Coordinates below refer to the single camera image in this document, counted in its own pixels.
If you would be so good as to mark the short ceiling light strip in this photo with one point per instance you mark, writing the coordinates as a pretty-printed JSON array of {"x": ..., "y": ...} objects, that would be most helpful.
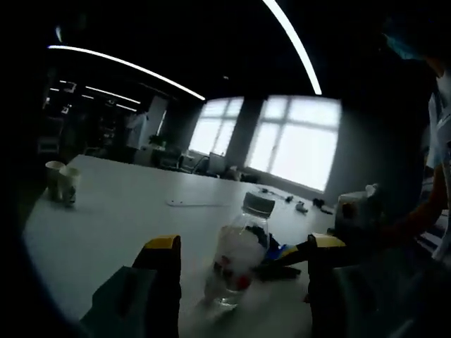
[{"x": 112, "y": 95}]

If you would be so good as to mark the clear water bottle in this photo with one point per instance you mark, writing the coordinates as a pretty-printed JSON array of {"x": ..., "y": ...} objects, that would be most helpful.
[{"x": 236, "y": 246}]

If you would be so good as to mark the white tabletop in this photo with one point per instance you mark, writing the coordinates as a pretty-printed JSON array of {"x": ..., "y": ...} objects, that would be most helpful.
[{"x": 123, "y": 218}]

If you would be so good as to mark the long ceiling light strip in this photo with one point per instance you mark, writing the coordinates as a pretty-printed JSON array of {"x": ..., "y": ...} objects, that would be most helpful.
[
  {"x": 310, "y": 72},
  {"x": 70, "y": 50}
]

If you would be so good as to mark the white printed paper cup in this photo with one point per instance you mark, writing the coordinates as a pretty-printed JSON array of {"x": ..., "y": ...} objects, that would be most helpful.
[
  {"x": 54, "y": 181},
  {"x": 70, "y": 186}
]

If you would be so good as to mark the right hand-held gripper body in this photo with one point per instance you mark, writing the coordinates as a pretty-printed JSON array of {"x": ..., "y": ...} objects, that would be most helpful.
[{"x": 359, "y": 214}]

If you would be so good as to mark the large bright window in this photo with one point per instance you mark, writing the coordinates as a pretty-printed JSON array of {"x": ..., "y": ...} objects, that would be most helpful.
[
  {"x": 215, "y": 130},
  {"x": 299, "y": 151}
]

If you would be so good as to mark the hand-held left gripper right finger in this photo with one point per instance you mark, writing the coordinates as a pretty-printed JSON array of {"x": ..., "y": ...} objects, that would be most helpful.
[{"x": 322, "y": 299}]

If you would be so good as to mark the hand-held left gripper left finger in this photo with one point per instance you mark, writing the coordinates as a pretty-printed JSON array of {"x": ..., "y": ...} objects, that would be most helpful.
[{"x": 158, "y": 288}]

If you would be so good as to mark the group of small dark objects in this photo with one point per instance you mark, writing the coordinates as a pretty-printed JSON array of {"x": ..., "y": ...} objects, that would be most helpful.
[{"x": 299, "y": 206}]

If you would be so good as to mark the blue tissue pack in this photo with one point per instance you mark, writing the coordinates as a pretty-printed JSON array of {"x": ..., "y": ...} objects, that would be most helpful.
[{"x": 275, "y": 251}]

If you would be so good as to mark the potted green plant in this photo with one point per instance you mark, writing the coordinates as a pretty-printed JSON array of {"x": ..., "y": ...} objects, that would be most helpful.
[{"x": 157, "y": 140}]

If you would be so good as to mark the person's head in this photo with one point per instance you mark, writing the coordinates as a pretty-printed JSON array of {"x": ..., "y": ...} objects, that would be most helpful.
[{"x": 405, "y": 44}]

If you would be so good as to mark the cluster of grey office chairs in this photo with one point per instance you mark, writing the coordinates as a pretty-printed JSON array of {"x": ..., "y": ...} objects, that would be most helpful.
[{"x": 204, "y": 163}]

